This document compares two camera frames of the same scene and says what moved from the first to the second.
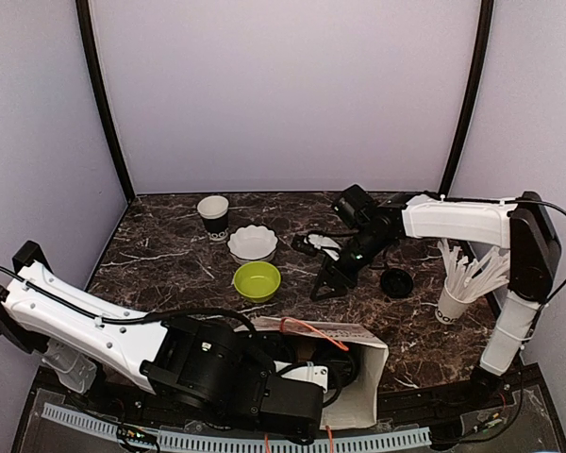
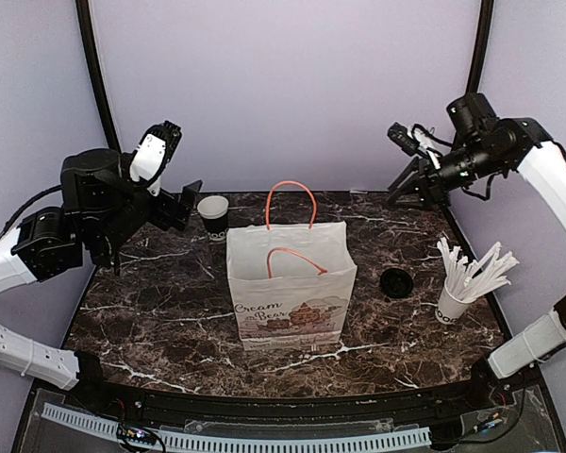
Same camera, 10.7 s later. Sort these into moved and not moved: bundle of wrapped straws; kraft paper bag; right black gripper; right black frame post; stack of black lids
Moved: right black gripper; kraft paper bag
Not moved: right black frame post; bundle of wrapped straws; stack of black lids
